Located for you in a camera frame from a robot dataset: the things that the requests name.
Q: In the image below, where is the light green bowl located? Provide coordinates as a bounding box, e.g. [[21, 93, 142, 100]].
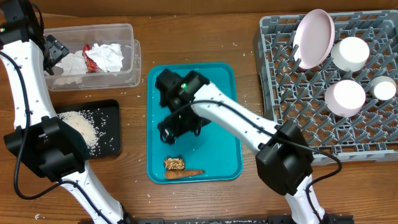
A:
[[331, 37, 370, 72]]

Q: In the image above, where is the red snack wrapper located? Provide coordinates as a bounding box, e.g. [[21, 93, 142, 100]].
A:
[[82, 44, 101, 73]]

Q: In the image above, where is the white cup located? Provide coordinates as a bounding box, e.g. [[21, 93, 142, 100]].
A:
[[371, 76, 397, 101]]

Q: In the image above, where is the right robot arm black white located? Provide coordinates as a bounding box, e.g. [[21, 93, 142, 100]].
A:
[[155, 69, 326, 223]]

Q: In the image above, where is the carrot piece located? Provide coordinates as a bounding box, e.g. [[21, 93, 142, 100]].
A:
[[164, 170, 205, 180]]

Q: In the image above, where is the white napkin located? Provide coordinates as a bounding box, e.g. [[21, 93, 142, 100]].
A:
[[86, 43, 124, 72], [55, 50, 88, 85]]

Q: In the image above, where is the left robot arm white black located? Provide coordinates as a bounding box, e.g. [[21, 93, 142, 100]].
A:
[[1, 0, 133, 223]]

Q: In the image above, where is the clear plastic bin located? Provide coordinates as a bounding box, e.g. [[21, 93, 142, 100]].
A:
[[45, 24, 141, 91]]

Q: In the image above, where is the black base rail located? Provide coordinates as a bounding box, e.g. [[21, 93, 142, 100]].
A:
[[77, 215, 355, 224]]

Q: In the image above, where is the large white plate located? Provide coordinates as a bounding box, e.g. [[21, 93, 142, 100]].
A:
[[293, 9, 335, 70]]

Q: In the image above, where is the brown food chunk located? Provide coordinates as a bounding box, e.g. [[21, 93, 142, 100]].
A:
[[164, 157, 185, 170]]

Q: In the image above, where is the grey dishwasher rack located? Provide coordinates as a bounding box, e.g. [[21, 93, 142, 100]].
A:
[[253, 10, 397, 162]]

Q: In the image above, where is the small pink-rimmed white plate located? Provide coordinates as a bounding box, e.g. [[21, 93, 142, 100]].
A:
[[325, 80, 366, 117]]

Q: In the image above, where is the black rectangular tray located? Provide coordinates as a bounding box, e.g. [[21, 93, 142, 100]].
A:
[[55, 100, 121, 159]]

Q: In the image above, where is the rice pile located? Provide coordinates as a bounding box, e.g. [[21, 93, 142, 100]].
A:
[[57, 111, 118, 157]]

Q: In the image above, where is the teal serving tray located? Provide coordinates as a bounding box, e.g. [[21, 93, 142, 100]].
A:
[[147, 62, 243, 184]]

